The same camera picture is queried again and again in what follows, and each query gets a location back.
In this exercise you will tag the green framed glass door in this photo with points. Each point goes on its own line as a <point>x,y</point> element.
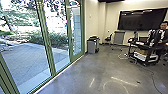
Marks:
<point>75,26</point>

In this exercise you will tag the large black wall screen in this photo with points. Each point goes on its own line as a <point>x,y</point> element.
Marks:
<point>143,19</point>

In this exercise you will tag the grey trash bin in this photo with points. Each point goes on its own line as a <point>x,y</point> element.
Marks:
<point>91,46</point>

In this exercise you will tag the green garden bush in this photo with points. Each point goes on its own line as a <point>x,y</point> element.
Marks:
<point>50,38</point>

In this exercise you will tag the black office chair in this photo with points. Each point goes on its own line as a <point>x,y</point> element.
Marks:
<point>108,38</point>

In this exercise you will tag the person in dark jacket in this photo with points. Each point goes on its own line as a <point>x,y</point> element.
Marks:
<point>161,35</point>

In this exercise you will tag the green lidded trash bin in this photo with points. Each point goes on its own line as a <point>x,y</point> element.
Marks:
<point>96,38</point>

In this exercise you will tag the black wheeled cart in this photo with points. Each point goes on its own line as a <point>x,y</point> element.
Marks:
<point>146,45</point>

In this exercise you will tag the white metal floor frame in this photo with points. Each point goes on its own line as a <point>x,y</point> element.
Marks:
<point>120,57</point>

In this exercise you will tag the white storage box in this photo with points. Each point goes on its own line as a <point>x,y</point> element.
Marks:
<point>144,56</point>

